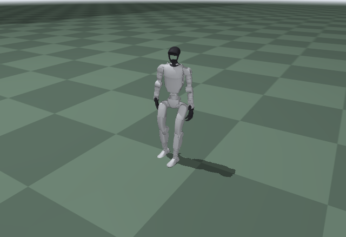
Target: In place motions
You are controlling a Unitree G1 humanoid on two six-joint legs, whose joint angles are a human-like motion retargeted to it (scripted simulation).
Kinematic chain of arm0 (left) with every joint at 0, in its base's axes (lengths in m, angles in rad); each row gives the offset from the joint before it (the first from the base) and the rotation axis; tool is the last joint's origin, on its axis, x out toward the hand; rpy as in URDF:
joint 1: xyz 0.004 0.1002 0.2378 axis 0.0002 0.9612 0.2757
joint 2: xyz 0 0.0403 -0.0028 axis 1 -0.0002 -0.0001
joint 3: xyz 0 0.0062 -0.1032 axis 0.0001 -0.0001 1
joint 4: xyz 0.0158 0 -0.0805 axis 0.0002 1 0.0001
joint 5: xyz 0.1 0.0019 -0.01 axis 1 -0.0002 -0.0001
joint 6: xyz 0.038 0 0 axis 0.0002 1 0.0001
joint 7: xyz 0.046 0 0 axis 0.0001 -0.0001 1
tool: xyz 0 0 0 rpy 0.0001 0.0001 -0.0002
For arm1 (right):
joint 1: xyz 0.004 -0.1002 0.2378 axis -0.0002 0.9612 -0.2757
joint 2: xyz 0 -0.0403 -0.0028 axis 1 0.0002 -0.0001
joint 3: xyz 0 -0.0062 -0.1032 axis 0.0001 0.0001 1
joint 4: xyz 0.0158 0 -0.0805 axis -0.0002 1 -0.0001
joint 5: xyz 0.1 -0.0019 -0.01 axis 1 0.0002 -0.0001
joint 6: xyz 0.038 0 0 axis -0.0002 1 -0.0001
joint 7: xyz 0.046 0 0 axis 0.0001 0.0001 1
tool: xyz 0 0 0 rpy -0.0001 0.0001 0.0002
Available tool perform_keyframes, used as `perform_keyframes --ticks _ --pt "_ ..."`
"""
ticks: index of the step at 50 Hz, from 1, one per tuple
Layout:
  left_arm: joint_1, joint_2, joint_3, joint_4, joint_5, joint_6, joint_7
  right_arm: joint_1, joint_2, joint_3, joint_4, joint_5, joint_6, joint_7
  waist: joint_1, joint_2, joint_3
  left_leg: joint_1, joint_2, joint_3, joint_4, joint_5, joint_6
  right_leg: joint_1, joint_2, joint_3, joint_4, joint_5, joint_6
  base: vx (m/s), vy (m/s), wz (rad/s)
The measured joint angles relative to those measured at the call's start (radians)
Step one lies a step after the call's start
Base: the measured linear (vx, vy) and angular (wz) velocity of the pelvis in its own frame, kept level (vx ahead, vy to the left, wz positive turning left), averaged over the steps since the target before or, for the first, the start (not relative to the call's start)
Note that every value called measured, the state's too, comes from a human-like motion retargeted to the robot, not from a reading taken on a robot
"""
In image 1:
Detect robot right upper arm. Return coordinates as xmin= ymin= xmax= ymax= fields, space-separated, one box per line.
xmin=155 ymin=64 xmax=165 ymax=88

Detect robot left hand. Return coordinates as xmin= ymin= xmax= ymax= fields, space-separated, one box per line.
xmin=185 ymin=105 xmax=194 ymax=121

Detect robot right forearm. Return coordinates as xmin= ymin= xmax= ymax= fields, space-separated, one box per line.
xmin=154 ymin=86 xmax=161 ymax=99

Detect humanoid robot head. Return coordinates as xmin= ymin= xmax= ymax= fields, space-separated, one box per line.
xmin=168 ymin=47 xmax=181 ymax=67

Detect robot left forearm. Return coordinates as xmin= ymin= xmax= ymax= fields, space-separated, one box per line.
xmin=187 ymin=86 xmax=195 ymax=109

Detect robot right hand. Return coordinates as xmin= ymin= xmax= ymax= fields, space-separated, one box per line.
xmin=154 ymin=97 xmax=159 ymax=109

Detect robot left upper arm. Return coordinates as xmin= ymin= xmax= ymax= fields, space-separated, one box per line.
xmin=183 ymin=67 xmax=192 ymax=93

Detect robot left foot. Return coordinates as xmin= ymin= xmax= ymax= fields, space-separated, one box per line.
xmin=167 ymin=157 xmax=179 ymax=167

